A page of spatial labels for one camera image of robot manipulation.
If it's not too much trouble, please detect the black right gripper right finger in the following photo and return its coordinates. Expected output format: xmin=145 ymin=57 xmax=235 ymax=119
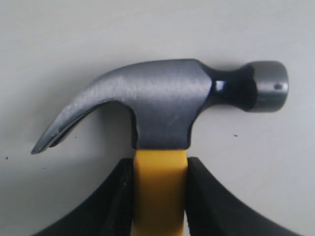
xmin=186 ymin=157 xmax=295 ymax=236

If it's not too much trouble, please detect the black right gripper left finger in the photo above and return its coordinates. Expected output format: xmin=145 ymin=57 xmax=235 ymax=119
xmin=36 ymin=158 xmax=133 ymax=236

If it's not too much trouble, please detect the yellow black claw hammer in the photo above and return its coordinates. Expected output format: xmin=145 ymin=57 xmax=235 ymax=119
xmin=32 ymin=59 xmax=288 ymax=236

